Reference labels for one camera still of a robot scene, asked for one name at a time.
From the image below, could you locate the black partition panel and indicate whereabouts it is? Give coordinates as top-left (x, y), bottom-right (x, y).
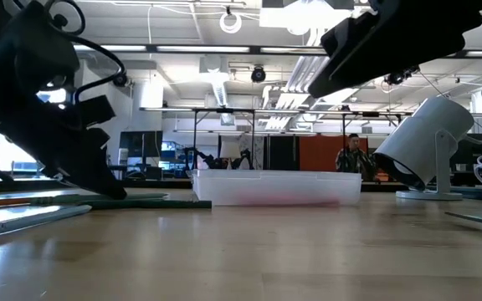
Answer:
top-left (268, 135), bottom-right (300, 171)

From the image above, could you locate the black overhead frame bar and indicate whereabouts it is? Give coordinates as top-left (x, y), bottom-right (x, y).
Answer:
top-left (73, 43), bottom-right (482, 59)

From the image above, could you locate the white camera on stand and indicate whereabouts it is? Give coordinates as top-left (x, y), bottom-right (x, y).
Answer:
top-left (373, 95), bottom-right (475, 202)

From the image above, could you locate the black ceiling camera cluster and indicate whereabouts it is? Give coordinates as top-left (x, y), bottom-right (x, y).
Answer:
top-left (384, 64), bottom-right (421, 87)

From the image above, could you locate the translucent plastic supply box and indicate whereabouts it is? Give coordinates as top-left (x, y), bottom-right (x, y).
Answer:
top-left (191, 168), bottom-right (362, 207)

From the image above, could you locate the white ceiling pipe bundle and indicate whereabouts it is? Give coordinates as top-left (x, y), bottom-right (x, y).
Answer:
top-left (285, 54), bottom-right (330, 94)

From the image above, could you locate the dark green pen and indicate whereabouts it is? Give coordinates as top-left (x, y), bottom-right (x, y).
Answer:
top-left (77, 199), bottom-right (213, 211)

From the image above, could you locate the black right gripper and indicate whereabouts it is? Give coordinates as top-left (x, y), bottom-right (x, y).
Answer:
top-left (307, 0), bottom-right (482, 99)

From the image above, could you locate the white coiled ceiling cable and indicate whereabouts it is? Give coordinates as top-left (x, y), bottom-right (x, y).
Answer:
top-left (218, 10), bottom-right (243, 34)

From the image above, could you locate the black computer monitor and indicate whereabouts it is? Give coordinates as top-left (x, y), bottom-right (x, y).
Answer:
top-left (119, 130), bottom-right (163, 159)

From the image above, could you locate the black dome ceiling camera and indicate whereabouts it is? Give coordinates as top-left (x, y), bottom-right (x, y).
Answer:
top-left (250, 65), bottom-right (267, 84)
top-left (113, 70), bottom-right (130, 88)

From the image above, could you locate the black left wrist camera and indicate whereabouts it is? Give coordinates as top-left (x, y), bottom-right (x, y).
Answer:
top-left (0, 1), bottom-right (81, 94)

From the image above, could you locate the black background workstation frame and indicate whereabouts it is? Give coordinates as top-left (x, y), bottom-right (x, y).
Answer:
top-left (139, 106), bottom-right (413, 171)

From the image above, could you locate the orange pencil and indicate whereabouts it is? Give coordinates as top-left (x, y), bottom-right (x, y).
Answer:
top-left (0, 197), bottom-right (33, 210)

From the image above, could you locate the person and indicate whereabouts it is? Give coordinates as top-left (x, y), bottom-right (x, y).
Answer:
top-left (335, 133), bottom-right (376, 181)

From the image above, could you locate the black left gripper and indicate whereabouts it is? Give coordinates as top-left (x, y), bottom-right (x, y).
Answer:
top-left (0, 58), bottom-right (127, 201)

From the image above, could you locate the orange partition panel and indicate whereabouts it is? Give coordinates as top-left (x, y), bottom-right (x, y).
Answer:
top-left (298, 135), bottom-right (368, 173)

